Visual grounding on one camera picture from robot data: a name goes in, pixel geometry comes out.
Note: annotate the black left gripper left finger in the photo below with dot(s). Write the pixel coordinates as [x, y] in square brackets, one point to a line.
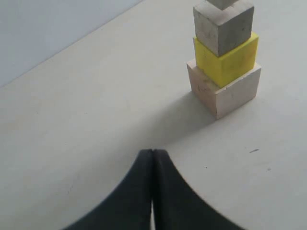
[128, 206]

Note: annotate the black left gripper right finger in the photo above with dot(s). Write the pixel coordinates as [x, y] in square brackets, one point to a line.
[175, 204]

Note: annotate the large wooden cube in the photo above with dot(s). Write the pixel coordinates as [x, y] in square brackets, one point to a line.
[222, 101]

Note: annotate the yellow cube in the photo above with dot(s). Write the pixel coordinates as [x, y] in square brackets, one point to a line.
[230, 66]

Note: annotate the medium wooden cube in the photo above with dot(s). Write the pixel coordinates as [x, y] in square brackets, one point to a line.
[223, 30]

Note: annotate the small wooden cube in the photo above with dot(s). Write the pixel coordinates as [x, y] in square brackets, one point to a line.
[222, 4]

